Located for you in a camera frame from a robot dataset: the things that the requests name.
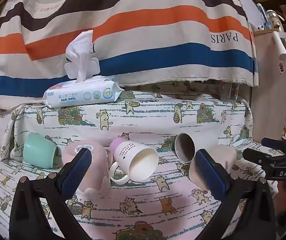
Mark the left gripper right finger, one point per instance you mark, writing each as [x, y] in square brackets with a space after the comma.
[257, 220]

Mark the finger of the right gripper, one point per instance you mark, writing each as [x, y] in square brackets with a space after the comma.
[273, 144]
[260, 158]

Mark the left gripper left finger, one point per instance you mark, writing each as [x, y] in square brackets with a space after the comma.
[27, 217]

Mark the beige square cup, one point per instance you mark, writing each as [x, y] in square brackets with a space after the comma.
[222, 154]

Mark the grey cylindrical cup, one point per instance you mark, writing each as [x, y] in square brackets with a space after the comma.
[184, 147]

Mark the mint green cup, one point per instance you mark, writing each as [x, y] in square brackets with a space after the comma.
[41, 152]

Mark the wooden cabinet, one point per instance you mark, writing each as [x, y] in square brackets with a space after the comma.
[268, 103]

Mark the cat print bed sheet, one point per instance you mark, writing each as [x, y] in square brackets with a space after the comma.
[142, 182]

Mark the pink drip-glaze mug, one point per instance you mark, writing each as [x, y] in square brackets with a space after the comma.
[96, 182]

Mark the rolled white paper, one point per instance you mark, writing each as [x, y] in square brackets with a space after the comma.
[281, 51]

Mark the white pink-base mug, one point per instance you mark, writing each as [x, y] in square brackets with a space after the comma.
[132, 161]

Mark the baby wipes pack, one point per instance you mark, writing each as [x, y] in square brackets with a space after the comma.
[85, 85]

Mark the striped blanket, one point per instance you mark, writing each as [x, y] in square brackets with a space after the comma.
[136, 41]

